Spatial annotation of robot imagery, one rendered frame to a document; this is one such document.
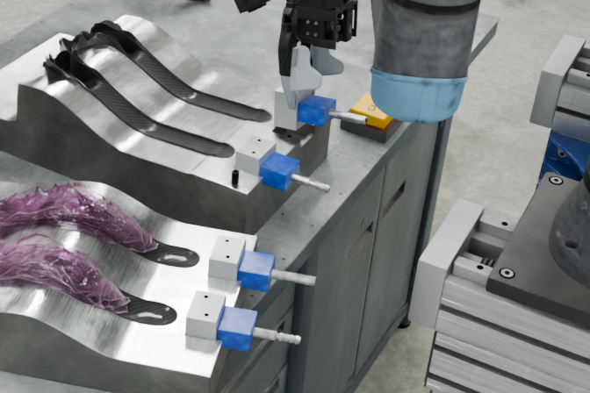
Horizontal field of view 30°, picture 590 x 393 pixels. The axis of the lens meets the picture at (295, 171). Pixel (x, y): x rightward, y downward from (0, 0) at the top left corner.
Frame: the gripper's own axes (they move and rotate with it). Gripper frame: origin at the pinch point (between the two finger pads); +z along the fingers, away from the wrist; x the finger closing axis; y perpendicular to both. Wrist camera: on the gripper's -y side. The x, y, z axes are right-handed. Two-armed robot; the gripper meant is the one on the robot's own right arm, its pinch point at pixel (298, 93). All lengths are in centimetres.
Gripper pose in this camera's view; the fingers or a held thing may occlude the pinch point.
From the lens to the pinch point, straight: 156.0
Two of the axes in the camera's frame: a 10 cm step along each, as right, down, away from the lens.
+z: -0.2, 9.1, 4.1
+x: 4.5, -3.6, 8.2
